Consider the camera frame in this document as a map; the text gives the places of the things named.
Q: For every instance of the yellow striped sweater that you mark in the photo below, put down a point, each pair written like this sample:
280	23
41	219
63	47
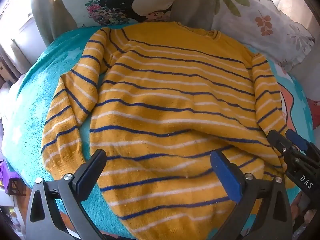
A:
160	105

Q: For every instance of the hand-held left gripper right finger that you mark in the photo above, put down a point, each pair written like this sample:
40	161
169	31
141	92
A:
226	177

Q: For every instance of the leaf print pillow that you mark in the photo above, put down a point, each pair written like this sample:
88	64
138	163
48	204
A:
265	17

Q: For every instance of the beige curtain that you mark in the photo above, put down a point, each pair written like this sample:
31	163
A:
50	17

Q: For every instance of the silhouette print pillow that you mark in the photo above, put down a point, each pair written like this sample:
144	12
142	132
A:
120	5

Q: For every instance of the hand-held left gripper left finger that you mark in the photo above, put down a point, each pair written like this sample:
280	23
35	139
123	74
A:
83	180

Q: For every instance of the teal printed blanket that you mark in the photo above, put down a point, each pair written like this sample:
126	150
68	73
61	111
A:
32	100

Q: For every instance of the purple object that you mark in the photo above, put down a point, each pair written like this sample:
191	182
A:
6	172

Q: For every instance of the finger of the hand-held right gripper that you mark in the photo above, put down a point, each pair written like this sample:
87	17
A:
296	138
277	141

